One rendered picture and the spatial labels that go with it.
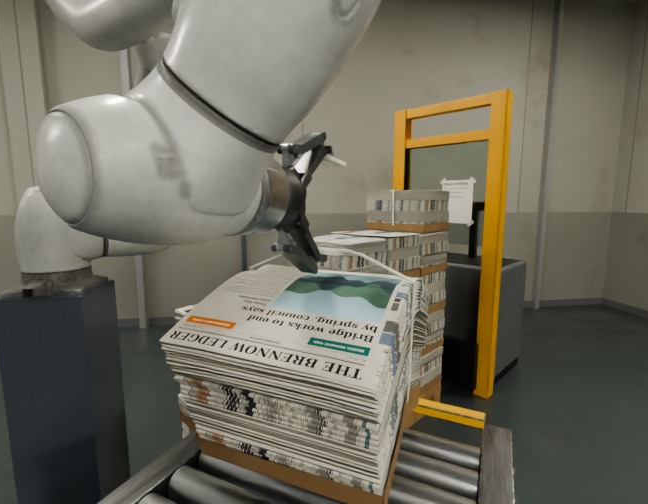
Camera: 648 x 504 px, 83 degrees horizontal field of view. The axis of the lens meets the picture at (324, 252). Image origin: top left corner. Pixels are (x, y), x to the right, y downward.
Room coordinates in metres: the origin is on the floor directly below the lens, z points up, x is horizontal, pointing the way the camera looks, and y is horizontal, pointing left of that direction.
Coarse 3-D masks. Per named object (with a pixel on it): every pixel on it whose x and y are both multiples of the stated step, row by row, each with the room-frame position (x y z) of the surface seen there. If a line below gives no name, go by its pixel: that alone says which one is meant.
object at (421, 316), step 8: (424, 288) 0.65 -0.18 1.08; (416, 296) 0.59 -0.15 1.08; (424, 296) 0.66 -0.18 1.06; (416, 304) 0.58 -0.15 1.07; (424, 304) 0.68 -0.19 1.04; (424, 312) 0.65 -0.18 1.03; (416, 320) 0.59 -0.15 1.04; (424, 320) 0.69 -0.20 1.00; (416, 328) 0.60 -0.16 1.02; (424, 328) 0.69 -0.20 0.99; (416, 336) 0.60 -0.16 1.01; (424, 336) 0.71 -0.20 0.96; (416, 344) 0.61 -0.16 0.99; (416, 352) 0.64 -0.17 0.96; (416, 360) 0.64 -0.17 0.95; (408, 368) 0.57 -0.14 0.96; (416, 368) 0.66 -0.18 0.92; (408, 376) 0.56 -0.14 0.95; (416, 376) 0.65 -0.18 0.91; (416, 384) 0.64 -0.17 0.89
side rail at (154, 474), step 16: (192, 432) 0.64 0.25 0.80; (176, 448) 0.59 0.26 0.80; (192, 448) 0.59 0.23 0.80; (160, 464) 0.55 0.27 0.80; (176, 464) 0.55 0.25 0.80; (192, 464) 0.58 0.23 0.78; (128, 480) 0.52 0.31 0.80; (144, 480) 0.52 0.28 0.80; (160, 480) 0.52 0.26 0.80; (112, 496) 0.49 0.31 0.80; (128, 496) 0.49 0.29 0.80; (144, 496) 0.49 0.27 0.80
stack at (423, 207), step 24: (384, 192) 2.12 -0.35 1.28; (408, 192) 1.97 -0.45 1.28; (432, 192) 1.97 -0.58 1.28; (384, 216) 2.08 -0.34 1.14; (408, 216) 1.98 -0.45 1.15; (432, 216) 1.97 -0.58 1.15; (432, 240) 1.98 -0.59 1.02; (432, 264) 1.99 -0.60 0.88; (432, 288) 2.00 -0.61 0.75; (432, 336) 2.01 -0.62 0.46; (432, 360) 2.03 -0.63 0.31
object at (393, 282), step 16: (256, 272) 0.61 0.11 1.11; (272, 272) 0.61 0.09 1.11; (288, 272) 0.61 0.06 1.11; (304, 272) 0.61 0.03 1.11; (320, 272) 0.61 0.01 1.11; (336, 272) 0.61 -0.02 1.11; (352, 272) 0.61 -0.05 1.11; (384, 288) 0.50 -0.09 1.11; (400, 288) 0.50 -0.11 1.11; (416, 288) 0.57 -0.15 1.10
